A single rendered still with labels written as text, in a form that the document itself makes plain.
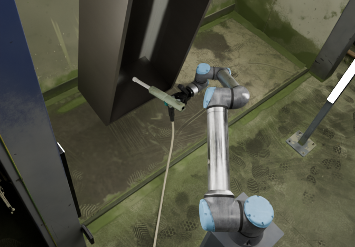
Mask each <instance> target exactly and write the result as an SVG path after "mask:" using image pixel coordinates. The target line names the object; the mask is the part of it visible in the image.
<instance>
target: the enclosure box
mask: <svg viewBox="0 0 355 247"><path fill-rule="evenodd" d="M211 2H212V0H79V36H78V90H79V91H80V93H81V94H82V95H83V97H84V98H85V99H86V101H87V102H88V103H89V104H90V106H91V107H92V108H93V110H94V111H95V113H96V114H97V115H98V117H99V118H100V119H101V120H102V122H103V123H104V124H105V126H108V125H110V124H111V123H113V122H115V121H117V120H118V119H120V118H122V117H123V116H125V115H127V114H129V113H131V112H132V111H134V110H136V109H138V108H139V107H141V106H143V105H145V104H146V103H148V102H150V101H152V100H153V99H155V98H156V97H155V96H153V95H152V94H150V93H149V90H148V89H147V88H145V87H144V86H142V85H140V84H139V83H137V82H134V81H133V77H136V78H138V79H139V80H140V81H142V82H144V83H145V84H147V85H148V86H150V87H151V86H154V87H156V88H158V89H160V90H161V91H163V92H165V93H166V92H167V91H169V90H171V89H172V88H173V86H174V84H175V82H176V80H177V78H178V75H179V73H180V71H181V69H182V66H183V64H184V61H185V59H186V57H187V55H188V53H189V50H190V48H191V46H192V44H193V41H194V39H195V37H196V35H197V33H198V30H199V28H200V26H201V24H202V22H203V19H204V17H205V15H206V13H207V10H208V8H209V6H210V4H211Z"/></svg>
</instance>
